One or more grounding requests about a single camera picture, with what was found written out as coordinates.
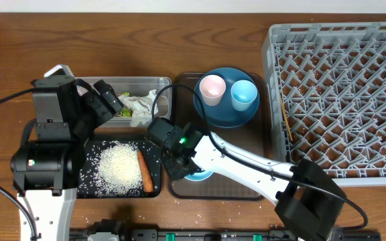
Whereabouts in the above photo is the light blue cup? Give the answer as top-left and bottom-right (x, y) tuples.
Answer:
(231, 80), (258, 111)

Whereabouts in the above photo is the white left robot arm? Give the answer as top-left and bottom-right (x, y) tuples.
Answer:
(11, 75), (123, 240)

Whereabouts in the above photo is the light blue bowl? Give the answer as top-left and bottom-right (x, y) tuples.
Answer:
(185, 171), (213, 181)

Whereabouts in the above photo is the black waste tray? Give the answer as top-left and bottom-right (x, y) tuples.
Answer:
(77, 136), (162, 199)

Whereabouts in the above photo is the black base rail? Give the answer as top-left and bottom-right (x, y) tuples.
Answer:
(68, 219), (381, 241)

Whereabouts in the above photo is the green white wrapper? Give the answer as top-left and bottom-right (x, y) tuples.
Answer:
(118, 92), (132, 118)

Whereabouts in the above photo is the white rice heap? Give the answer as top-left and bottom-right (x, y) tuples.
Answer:
(77, 141), (144, 198)

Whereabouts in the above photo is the dark blue plate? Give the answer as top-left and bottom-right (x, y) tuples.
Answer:
(194, 68), (260, 128)

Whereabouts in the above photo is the orange carrot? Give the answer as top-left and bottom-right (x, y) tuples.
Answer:
(137, 150), (154, 193)

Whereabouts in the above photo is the wooden chopstick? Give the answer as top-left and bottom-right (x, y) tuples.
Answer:
(280, 94), (293, 141)

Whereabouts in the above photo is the pink cup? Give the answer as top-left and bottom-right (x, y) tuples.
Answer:
(199, 75), (226, 106)

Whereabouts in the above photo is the clear plastic bin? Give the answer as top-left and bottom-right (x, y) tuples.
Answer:
(81, 76), (172, 128)

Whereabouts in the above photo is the brown serving tray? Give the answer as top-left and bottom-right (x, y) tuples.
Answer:
(168, 68), (271, 201)

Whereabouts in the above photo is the white tissue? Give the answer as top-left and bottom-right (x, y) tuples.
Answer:
(124, 90), (156, 127)

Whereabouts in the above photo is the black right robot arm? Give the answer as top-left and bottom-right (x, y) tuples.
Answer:
(146, 118), (346, 240)

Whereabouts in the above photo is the grey dishwasher rack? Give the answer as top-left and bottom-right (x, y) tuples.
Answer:
(261, 22), (386, 187)

